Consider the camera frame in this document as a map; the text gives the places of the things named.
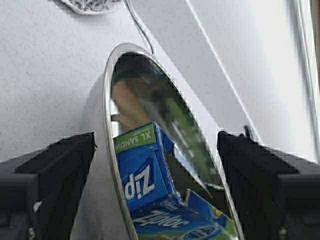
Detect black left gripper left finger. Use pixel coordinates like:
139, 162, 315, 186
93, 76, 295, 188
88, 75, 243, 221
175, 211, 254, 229
0, 132, 97, 240

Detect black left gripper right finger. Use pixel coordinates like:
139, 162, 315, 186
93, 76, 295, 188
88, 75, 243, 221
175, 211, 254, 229
217, 131, 320, 240

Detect stainless steel bowl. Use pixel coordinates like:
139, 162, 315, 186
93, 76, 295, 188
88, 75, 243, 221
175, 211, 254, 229
73, 43, 244, 240

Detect blue Ziploc box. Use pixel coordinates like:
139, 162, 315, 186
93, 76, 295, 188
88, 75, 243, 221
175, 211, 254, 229
113, 121, 239, 240

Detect grey patterned cloth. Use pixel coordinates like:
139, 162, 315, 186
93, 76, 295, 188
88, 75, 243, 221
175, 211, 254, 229
56, 0, 123, 16

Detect white charger cable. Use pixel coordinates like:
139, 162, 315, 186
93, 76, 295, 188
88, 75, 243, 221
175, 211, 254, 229
123, 0, 155, 55

